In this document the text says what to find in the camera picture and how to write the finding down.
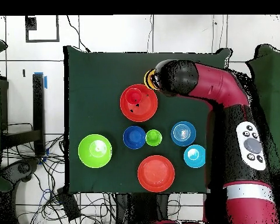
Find orange plastic bowl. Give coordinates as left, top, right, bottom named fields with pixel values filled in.
left=137, top=155, right=176, bottom=193
left=120, top=83, right=159, bottom=123

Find orange plastic cup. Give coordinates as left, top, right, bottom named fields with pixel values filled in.
left=125, top=87, right=143, bottom=105

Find yellow plastic cup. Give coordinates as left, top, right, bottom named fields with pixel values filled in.
left=143, top=69, right=160, bottom=91

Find dark blue plastic bowl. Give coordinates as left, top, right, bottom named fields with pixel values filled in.
left=122, top=125, right=147, bottom=150

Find green plastic cup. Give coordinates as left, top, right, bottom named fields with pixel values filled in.
left=145, top=129, right=163, bottom=147

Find blue ribbed plastic bowl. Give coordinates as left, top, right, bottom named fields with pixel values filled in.
left=170, top=120, right=197, bottom=147

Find green plastic bowl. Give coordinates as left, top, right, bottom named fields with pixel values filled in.
left=78, top=134, right=113, bottom=169

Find light blue plastic bowl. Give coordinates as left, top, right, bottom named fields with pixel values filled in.
left=183, top=144, right=207, bottom=169

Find dark green tablecloth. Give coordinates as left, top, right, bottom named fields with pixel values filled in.
left=63, top=45, right=233, bottom=195

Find blue tape strip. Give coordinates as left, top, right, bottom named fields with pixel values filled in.
left=34, top=71, right=48, bottom=90

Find black power brick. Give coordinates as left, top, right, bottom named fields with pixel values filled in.
left=57, top=187, right=82, bottom=221

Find black cable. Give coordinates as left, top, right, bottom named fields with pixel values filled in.
left=66, top=15, right=91, bottom=53

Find tangled floor cables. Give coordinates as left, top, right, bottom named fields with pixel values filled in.
left=2, top=134, right=117, bottom=224

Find black metal post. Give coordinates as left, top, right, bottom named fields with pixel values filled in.
left=32, top=72, right=46, bottom=156

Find grey pedestal foot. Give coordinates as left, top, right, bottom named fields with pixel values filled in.
left=0, top=157, right=41, bottom=183

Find black square frame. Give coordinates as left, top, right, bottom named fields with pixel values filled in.
left=24, top=15, right=60, bottom=43

